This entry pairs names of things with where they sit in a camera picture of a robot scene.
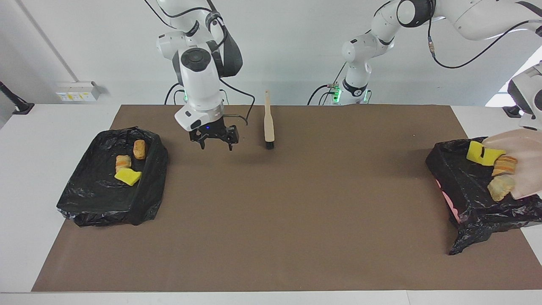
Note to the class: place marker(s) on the white wall socket box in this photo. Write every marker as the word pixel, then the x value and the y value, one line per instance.
pixel 76 91

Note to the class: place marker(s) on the orange toasted bread piece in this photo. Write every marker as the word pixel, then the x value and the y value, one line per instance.
pixel 504 166

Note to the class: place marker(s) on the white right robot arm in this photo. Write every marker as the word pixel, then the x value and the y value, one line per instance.
pixel 199 84

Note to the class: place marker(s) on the brown fried nugget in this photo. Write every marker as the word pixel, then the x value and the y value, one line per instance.
pixel 139 149

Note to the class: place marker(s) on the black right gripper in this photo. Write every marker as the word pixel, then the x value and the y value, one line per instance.
pixel 214 131

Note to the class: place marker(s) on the brown table mat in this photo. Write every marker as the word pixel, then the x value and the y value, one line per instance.
pixel 169 262

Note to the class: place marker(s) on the pale striped bread chunk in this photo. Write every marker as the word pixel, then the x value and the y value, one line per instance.
pixel 123 163

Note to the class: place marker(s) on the black bag lined pink bin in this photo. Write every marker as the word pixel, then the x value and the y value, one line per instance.
pixel 465 186

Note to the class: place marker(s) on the pale bread piece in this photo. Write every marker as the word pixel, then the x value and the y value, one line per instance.
pixel 499 187

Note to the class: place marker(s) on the beige plastic dustpan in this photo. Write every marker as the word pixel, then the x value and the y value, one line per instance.
pixel 527 169

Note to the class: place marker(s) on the notched yellow sponge piece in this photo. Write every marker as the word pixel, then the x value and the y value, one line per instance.
pixel 476 153

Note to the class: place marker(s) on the black clamp stand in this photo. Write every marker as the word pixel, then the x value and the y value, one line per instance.
pixel 514 111
pixel 19 106

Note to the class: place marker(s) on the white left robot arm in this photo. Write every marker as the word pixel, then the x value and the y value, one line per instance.
pixel 364 55

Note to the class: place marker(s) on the beige hand brush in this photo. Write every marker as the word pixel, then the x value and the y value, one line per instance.
pixel 269 123

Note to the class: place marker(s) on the large yellow green sponge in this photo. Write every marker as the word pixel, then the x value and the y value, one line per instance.
pixel 127 177

